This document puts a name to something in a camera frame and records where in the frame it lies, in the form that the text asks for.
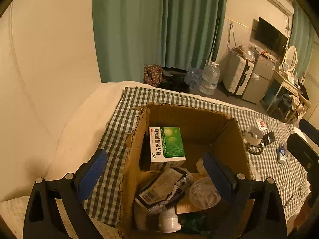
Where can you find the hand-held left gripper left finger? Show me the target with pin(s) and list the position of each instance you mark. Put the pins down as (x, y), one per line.
(93, 174)

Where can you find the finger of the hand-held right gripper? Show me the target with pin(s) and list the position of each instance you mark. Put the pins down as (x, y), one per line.
(301, 149)
(309, 128)

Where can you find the red white snack packet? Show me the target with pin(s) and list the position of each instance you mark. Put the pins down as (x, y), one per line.
(261, 125)

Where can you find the large clear water bottle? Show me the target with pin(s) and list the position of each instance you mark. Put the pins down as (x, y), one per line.
(210, 78)

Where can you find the white fluffy blanket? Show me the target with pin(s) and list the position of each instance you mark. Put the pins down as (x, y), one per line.
(82, 119)

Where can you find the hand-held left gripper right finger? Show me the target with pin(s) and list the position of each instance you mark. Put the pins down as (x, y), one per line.
(219, 176)

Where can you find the wide green curtain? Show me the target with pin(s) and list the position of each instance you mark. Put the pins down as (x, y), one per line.
(154, 25)

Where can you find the small blue white packet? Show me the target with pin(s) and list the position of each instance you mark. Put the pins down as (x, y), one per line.
(282, 154)

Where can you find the beige tape roll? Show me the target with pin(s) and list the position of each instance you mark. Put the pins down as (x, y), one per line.
(253, 135)

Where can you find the barcode foil packet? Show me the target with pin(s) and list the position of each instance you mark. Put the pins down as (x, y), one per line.
(162, 186)

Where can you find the small black object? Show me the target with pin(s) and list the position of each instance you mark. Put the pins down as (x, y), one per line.
(269, 138)

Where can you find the white suitcase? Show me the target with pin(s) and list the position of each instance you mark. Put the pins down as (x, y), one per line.
(236, 74)

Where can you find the red orange medicine box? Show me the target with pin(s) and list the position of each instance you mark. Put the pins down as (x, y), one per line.
(185, 206)

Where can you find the black braided band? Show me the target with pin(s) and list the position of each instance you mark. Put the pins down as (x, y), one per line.
(254, 149)

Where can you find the black bag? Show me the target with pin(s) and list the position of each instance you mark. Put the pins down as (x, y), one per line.
(174, 83)

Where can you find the grey mini fridge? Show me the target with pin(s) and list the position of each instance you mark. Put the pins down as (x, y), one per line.
(259, 79)

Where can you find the pile of clothes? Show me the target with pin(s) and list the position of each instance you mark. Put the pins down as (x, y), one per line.
(296, 102)

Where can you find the green white medicine box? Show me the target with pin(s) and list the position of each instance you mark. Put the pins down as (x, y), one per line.
(168, 144)

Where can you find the oval white vanity mirror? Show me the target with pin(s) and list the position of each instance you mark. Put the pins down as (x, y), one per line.
(290, 57)

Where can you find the narrow green curtain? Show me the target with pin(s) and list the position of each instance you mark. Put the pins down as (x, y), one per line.
(302, 39)

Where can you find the black wall television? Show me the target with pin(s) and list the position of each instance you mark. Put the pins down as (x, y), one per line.
(270, 34)

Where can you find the cream dressing table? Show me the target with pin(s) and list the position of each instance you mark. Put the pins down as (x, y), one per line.
(281, 84)

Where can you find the floral fabric bag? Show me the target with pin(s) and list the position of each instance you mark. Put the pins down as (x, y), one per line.
(152, 76)

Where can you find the clear plastic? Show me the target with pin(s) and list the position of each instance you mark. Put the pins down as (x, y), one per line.
(201, 193)

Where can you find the white plastic bottle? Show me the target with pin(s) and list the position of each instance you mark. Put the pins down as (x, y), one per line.
(169, 219)

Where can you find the green checked cloth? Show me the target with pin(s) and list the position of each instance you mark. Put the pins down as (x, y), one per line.
(117, 142)

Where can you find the brown cardboard box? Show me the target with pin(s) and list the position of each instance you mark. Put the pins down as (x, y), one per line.
(229, 149)

